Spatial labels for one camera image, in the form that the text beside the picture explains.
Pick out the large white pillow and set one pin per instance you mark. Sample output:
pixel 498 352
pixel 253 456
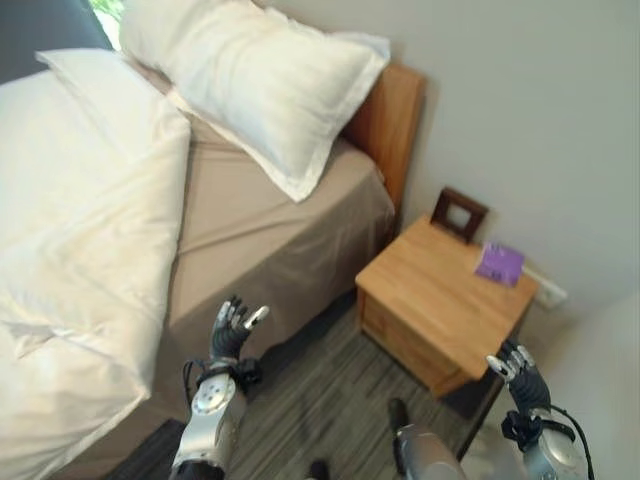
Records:
pixel 260 85

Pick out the purple booklet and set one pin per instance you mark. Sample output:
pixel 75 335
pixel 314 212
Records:
pixel 499 264

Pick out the white duvet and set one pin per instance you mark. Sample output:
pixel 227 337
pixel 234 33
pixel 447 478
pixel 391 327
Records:
pixel 80 240

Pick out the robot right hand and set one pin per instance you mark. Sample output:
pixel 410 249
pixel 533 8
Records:
pixel 526 379

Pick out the taupe fitted bed sheet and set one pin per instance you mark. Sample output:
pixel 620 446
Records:
pixel 270 235

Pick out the silver robot leg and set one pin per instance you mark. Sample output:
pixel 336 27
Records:
pixel 425 450

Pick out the flat white pillow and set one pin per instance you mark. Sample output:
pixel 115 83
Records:
pixel 107 87

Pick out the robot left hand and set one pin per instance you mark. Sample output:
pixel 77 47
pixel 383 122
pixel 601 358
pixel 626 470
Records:
pixel 226 336

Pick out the window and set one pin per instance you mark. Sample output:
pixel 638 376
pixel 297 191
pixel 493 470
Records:
pixel 102 20

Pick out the dark robot foot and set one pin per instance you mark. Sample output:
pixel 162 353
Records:
pixel 319 469

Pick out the wooden headboard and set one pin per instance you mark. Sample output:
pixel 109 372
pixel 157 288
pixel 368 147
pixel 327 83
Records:
pixel 395 130

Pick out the grey striped carpet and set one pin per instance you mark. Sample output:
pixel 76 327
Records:
pixel 350 395

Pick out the wooden nightstand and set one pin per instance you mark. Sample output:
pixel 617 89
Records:
pixel 445 305

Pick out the dark brown picture frame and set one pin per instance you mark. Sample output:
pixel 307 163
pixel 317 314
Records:
pixel 459 214

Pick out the white wall socket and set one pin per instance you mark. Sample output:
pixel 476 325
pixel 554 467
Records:
pixel 547 289

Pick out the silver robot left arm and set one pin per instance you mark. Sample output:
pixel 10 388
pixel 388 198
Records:
pixel 210 415

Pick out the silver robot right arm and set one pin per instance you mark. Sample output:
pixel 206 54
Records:
pixel 550 440

